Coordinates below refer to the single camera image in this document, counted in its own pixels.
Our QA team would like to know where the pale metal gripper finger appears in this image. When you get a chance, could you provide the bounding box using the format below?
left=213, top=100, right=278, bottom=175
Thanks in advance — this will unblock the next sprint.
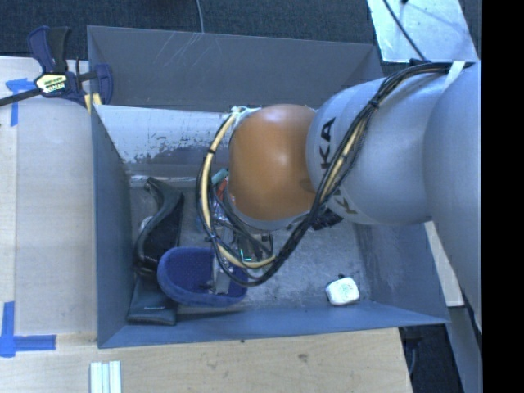
left=211, top=255, right=229, bottom=295

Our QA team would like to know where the black soft pouch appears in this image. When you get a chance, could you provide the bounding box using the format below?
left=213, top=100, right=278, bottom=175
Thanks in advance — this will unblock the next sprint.
left=125, top=271, right=179, bottom=328

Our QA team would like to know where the grey metal bin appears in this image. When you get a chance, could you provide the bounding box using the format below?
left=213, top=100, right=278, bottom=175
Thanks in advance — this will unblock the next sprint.
left=86, top=25, right=452, bottom=350

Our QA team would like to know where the white rounded small object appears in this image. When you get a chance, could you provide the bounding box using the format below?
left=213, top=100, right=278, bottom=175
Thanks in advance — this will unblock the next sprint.
left=324, top=274, right=361, bottom=307

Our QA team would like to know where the pale wood board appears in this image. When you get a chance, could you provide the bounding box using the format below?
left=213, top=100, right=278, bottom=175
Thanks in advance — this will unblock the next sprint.
left=14, top=95, right=98, bottom=336

